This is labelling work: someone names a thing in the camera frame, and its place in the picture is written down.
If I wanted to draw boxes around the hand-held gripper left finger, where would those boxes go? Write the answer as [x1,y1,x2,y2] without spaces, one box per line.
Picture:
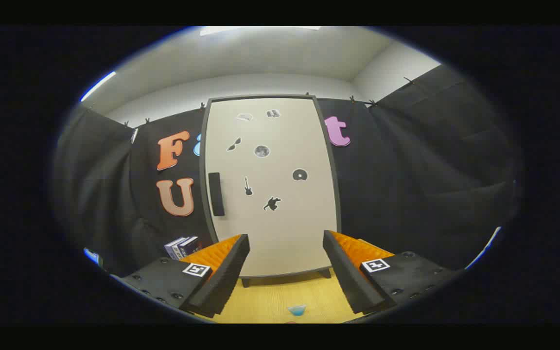
[110,233,251,319]

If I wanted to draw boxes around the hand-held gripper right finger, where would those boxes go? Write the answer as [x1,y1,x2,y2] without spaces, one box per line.
[322,229,465,315]

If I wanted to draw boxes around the beige cabinet door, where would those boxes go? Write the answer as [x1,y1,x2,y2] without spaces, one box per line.
[204,97,338,278]

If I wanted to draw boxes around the black door handle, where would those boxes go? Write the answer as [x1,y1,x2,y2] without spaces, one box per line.
[208,172,225,217]

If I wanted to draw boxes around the grey cabinet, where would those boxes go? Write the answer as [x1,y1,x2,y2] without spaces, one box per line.
[199,94,343,287]

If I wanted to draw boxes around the black backdrop cloth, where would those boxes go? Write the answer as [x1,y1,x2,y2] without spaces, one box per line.
[52,66,524,278]

